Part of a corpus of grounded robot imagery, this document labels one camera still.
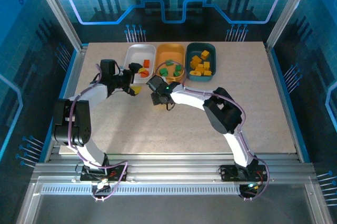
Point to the white plastic container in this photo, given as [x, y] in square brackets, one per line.
[137, 52]

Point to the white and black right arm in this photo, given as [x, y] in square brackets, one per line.
[189, 97]

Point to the left arm base wiring plug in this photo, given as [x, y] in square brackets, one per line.
[102, 183]

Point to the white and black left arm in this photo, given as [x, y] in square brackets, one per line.
[94, 92]

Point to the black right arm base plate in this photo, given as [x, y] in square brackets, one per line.
[226, 174]

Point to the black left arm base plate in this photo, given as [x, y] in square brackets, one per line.
[87, 177]

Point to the red-orange lego brick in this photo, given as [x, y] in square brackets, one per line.
[144, 74]

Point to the orange plastic container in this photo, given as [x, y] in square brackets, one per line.
[171, 52]

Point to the orange lego brick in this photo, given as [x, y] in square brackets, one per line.
[146, 63]

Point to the aluminium cross rail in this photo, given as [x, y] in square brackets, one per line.
[171, 168]

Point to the dark teal plastic container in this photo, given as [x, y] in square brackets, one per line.
[194, 50]

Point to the aluminium side rail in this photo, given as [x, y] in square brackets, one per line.
[276, 76]
[76, 76]

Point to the right arm base wiring LEDs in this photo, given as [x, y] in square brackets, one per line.
[251, 185]

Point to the yellow-orange round holed lego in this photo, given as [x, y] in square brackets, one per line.
[196, 73]

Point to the green lego brick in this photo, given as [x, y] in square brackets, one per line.
[176, 73]
[163, 71]
[169, 62]
[178, 67]

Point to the aluminium frame post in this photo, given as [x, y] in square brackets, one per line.
[289, 8]
[56, 10]

